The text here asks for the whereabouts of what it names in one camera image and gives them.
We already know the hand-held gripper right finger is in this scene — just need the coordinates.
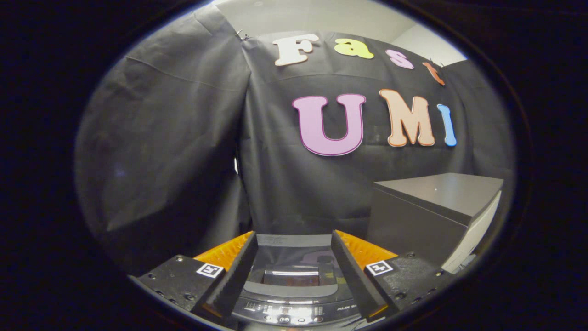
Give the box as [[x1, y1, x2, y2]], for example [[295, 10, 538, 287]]
[[331, 229, 455, 322]]

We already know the black backdrop cloth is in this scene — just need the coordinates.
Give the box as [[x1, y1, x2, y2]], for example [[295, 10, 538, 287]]
[[73, 5, 516, 276]]

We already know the black washing machine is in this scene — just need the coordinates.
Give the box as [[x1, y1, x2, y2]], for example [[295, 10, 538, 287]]
[[227, 234, 368, 331]]

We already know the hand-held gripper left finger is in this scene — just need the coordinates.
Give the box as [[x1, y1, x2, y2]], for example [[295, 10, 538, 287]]
[[131, 230, 259, 322]]

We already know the grey cabinet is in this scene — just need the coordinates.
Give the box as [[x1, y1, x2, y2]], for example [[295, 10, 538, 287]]
[[367, 172, 504, 275]]

